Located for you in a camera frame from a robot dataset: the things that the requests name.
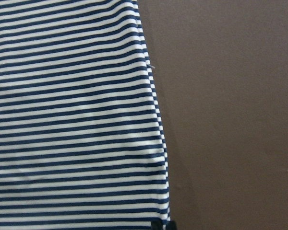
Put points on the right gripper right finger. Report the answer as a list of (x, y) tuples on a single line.
[(171, 225)]

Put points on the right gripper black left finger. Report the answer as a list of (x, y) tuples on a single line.
[(156, 225)]

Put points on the blue white striped polo shirt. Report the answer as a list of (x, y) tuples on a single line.
[(81, 141)]

